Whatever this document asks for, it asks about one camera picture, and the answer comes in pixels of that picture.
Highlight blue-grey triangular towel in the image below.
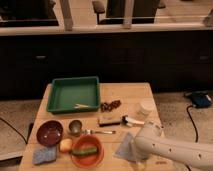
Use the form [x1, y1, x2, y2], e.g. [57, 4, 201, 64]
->
[114, 133, 135, 162]

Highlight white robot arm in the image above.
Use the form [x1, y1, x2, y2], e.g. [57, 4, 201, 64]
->
[132, 122, 213, 171]

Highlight small pale utensil in tray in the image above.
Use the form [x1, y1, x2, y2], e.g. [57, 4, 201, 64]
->
[74, 104, 90, 109]

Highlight green plastic tray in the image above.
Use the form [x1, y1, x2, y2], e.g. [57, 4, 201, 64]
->
[46, 76, 100, 114]

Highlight orange bowl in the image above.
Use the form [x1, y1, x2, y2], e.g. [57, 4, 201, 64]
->
[70, 135, 104, 169]

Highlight wooden block brush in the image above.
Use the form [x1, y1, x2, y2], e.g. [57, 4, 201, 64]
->
[98, 116, 120, 127]

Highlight white plastic jar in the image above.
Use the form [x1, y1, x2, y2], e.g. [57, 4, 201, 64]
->
[139, 100, 153, 115]

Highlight green cucumber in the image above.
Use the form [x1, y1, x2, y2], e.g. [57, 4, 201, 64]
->
[71, 147, 98, 156]

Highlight silver fork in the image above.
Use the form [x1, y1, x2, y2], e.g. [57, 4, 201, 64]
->
[83, 129, 116, 134]

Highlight small metal cup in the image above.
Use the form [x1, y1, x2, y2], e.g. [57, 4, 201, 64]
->
[69, 120, 82, 137]

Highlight dark blue box on floor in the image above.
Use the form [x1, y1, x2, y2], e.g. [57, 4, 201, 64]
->
[184, 92, 212, 108]

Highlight maroon bowl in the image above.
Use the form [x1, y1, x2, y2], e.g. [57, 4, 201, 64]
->
[36, 120, 63, 147]

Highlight blue sponge cloth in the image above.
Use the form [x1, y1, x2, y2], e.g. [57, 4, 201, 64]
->
[32, 147, 57, 165]

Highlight black power cable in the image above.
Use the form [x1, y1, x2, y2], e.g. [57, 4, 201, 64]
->
[186, 104, 200, 144]

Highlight black cable on left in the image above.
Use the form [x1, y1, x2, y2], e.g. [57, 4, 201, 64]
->
[0, 117, 29, 145]

